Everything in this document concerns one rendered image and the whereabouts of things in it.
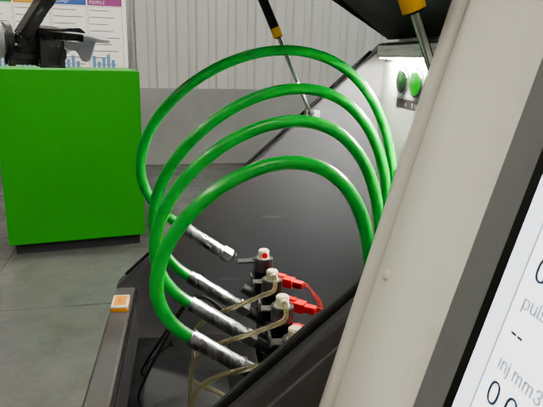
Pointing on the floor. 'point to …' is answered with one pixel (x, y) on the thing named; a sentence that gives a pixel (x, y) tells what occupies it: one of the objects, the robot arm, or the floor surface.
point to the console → (437, 199)
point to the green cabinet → (70, 157)
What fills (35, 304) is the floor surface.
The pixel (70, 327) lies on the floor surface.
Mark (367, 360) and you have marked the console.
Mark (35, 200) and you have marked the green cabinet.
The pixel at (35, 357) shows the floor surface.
